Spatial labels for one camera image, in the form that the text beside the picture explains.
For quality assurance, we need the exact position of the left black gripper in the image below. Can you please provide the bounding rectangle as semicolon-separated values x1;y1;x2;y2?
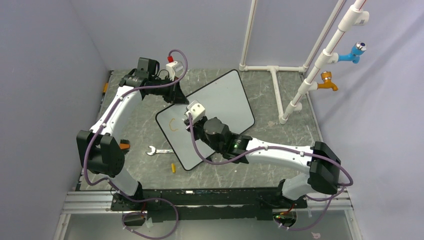
149;75;189;105

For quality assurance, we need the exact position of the white pvc pipe frame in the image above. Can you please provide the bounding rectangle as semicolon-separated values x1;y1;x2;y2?
227;0;368;124

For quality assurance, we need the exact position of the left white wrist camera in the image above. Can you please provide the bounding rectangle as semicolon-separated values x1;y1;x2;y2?
165;55;184;81

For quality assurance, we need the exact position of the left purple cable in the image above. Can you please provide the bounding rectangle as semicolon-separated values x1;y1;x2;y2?
82;49;189;240

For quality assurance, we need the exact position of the orange tap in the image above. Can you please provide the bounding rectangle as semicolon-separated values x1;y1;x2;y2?
317;71;338;92

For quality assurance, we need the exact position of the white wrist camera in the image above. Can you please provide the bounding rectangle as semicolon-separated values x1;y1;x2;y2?
165;55;184;81
184;100;206;123

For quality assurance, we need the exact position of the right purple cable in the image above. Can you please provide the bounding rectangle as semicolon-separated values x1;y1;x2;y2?
187;114;354;232

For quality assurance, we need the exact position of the silver wrench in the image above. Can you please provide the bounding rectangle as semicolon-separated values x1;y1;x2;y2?
145;145;174;156

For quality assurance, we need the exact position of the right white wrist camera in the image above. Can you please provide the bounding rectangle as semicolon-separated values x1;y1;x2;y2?
184;100;206;123

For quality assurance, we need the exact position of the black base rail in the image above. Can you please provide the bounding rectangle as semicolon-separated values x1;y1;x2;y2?
110;187;308;223

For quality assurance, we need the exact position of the purple cable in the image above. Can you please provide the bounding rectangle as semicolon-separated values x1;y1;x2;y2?
187;114;354;232
82;49;189;240

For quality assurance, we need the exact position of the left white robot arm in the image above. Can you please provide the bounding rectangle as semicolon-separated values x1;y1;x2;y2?
76;55;189;210

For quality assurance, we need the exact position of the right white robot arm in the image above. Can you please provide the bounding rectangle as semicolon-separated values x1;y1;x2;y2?
184;114;341;208

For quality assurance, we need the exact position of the blue tap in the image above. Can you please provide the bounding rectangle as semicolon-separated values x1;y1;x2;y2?
338;42;367;64

